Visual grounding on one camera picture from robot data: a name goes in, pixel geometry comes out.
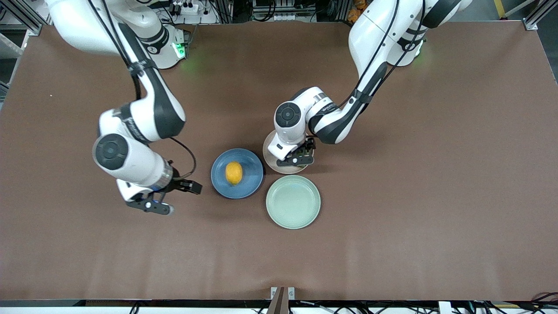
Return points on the yellow lemon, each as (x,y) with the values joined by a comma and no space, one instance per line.
(234,173)

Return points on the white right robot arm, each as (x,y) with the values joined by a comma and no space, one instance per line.
(152,109)

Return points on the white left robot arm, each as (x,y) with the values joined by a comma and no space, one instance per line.
(370,39)

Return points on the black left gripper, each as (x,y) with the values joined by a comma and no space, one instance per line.
(308,146)

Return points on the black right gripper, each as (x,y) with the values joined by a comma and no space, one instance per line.
(180,185)

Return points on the beige plate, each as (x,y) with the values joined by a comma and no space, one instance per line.
(272,166)

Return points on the pale green plate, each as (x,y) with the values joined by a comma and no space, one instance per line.
(293,202)

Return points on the white power strip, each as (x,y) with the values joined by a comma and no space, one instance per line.
(185,6)

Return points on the aluminium frame profile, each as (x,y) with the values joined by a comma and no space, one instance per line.
(540,13)
(26,17)

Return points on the blue plate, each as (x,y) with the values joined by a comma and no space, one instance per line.
(250,174)

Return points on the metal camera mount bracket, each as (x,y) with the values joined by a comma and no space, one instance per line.
(282,298)

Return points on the orange snack bag pile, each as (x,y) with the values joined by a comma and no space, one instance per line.
(358,6)

